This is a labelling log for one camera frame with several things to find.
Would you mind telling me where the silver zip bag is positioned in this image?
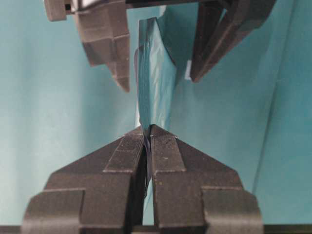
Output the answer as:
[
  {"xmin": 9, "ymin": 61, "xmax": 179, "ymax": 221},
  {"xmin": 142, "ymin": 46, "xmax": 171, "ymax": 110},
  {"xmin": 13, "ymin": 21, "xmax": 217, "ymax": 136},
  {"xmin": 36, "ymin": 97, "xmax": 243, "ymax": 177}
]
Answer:
[{"xmin": 134, "ymin": 17, "xmax": 177, "ymax": 198}]

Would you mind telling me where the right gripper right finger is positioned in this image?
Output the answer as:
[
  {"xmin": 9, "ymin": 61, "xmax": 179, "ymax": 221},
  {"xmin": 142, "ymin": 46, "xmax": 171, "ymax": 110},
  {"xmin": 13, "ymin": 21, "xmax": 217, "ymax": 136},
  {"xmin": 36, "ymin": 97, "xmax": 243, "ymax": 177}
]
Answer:
[{"xmin": 151, "ymin": 125, "xmax": 264, "ymax": 234}]

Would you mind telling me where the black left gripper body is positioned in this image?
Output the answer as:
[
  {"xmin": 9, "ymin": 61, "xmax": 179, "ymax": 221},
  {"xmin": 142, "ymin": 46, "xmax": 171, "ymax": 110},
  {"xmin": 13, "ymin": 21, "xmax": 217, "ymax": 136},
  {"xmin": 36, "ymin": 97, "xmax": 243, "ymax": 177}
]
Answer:
[{"xmin": 43, "ymin": 0, "xmax": 125, "ymax": 21}]

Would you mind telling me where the teal table cloth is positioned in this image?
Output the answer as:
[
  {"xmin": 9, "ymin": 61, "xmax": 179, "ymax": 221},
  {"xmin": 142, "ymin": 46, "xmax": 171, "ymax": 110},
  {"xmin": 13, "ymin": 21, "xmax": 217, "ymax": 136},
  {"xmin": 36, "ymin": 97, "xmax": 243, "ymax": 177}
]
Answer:
[{"xmin": 0, "ymin": 0, "xmax": 312, "ymax": 225}]

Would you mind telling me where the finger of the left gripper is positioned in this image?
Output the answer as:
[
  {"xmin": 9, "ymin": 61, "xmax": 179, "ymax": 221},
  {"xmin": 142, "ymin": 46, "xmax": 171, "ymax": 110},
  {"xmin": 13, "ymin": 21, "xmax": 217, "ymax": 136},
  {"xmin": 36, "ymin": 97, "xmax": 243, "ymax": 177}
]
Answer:
[
  {"xmin": 190, "ymin": 0, "xmax": 275, "ymax": 82},
  {"xmin": 73, "ymin": 0, "xmax": 130, "ymax": 92}
]

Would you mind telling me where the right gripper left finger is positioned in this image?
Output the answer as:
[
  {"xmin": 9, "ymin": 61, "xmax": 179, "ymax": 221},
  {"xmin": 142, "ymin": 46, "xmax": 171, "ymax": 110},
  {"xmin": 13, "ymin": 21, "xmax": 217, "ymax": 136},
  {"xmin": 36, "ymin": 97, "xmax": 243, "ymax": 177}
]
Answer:
[{"xmin": 21, "ymin": 128, "xmax": 146, "ymax": 234}]

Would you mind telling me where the small white tape piece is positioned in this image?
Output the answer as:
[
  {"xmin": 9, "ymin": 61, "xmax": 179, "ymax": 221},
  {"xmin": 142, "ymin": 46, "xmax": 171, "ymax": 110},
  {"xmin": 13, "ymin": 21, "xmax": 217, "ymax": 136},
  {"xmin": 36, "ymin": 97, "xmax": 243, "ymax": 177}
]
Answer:
[{"xmin": 184, "ymin": 60, "xmax": 192, "ymax": 80}]

